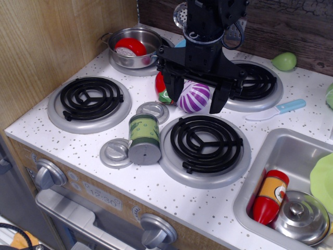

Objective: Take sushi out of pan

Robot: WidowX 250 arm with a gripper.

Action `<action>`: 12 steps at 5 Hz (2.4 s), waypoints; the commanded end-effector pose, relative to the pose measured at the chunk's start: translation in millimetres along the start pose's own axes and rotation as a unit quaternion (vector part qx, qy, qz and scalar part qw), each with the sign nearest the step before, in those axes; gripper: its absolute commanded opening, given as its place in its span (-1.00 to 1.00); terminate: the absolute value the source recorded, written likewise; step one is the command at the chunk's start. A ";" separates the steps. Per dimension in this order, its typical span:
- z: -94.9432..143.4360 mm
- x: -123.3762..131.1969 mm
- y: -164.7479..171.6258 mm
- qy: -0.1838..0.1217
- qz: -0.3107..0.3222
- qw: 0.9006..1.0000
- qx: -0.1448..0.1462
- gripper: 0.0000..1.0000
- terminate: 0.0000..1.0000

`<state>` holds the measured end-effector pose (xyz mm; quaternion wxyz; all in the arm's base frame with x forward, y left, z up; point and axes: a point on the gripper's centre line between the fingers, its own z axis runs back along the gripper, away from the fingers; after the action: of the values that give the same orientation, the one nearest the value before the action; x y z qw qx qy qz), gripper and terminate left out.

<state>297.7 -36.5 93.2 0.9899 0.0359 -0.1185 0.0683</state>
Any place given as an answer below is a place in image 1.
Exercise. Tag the front right black burner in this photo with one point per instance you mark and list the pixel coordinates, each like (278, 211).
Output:
(205, 144)

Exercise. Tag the grey stovetop knob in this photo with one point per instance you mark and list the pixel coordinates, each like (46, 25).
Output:
(159, 110)
(114, 154)

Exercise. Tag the grey stovetop knob lower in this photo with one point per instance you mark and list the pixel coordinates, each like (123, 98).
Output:
(114, 154)

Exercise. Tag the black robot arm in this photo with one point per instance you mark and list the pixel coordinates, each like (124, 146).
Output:
(208, 20)

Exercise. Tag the orange cloth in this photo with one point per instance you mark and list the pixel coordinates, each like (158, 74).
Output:
(20, 242)

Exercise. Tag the grey oven knob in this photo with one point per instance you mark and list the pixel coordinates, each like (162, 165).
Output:
(158, 233)
(49, 175)

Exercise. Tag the purple striped toy onion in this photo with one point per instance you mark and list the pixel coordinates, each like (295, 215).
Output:
(194, 97)

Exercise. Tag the red toy chili pepper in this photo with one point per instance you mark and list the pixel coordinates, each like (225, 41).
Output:
(161, 90)

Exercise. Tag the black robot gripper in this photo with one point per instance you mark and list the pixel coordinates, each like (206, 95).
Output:
(203, 64)

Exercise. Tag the back right black burner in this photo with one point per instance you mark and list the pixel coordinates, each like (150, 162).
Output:
(259, 84)

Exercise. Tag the red and white toy sushi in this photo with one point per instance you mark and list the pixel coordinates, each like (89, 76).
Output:
(130, 47)

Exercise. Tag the light blue toy bowl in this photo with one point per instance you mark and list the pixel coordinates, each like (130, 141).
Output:
(181, 44)

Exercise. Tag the grey oven door handle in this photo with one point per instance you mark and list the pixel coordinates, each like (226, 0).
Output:
(87, 223)

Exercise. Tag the green toy cabbage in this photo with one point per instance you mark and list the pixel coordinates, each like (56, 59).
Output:
(329, 96)

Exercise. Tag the small steel pan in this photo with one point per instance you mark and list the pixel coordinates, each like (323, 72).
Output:
(150, 39)

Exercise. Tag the steel pot lid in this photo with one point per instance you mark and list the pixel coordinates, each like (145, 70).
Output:
(302, 217)

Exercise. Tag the blue handled toy knife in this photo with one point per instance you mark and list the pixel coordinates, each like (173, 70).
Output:
(276, 110)

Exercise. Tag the steel slotted spatula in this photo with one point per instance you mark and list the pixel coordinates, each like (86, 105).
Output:
(236, 31)

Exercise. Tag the green toy pear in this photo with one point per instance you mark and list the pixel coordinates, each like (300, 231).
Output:
(285, 61)

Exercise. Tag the oven clock display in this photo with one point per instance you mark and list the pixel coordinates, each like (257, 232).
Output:
(103, 196)

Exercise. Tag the red toy ketchup bottle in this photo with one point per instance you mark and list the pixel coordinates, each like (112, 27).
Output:
(269, 199)

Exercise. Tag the green labelled toy can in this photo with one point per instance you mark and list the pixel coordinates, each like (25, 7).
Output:
(144, 139)

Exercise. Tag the grey stovetop knob upper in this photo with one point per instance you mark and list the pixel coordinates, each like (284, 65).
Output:
(159, 110)

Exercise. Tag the light green toy plate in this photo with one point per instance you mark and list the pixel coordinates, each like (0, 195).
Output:
(321, 181)

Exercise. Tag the front left black burner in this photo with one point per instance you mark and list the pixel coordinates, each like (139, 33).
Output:
(90, 98)

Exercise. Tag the steel slotted skimmer spoon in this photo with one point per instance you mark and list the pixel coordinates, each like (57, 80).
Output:
(180, 15)

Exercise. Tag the black burner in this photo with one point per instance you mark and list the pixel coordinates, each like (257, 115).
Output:
(259, 84)
(205, 144)
(90, 98)

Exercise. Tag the right grey oven knob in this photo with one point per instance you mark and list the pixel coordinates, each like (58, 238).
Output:
(158, 233)

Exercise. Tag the left grey oven knob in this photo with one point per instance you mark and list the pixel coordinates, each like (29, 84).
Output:
(49, 175)

